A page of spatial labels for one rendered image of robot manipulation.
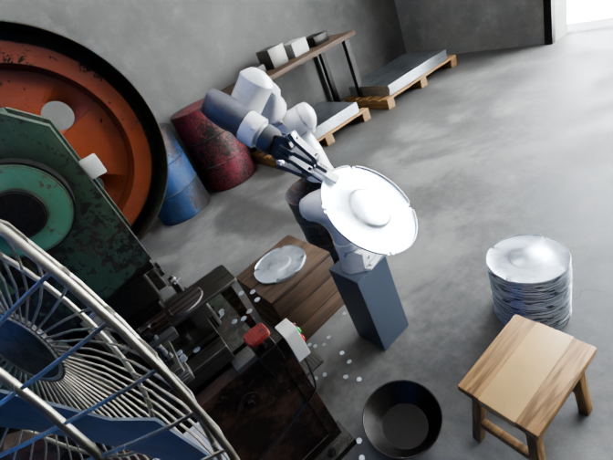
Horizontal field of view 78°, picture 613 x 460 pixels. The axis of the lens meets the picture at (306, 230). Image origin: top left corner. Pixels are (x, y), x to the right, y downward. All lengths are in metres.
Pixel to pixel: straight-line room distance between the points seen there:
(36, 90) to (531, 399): 1.75
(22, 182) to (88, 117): 0.70
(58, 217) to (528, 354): 1.30
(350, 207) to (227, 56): 3.97
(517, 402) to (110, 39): 4.30
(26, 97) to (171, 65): 3.18
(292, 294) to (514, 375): 1.01
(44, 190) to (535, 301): 1.59
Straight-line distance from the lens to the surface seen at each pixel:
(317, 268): 1.92
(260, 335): 1.08
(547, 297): 1.71
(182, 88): 4.63
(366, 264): 1.59
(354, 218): 0.98
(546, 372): 1.37
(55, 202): 0.88
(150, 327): 1.38
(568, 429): 1.66
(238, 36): 4.90
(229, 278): 1.32
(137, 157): 1.53
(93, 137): 1.54
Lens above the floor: 1.47
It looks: 31 degrees down
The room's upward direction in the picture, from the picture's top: 25 degrees counter-clockwise
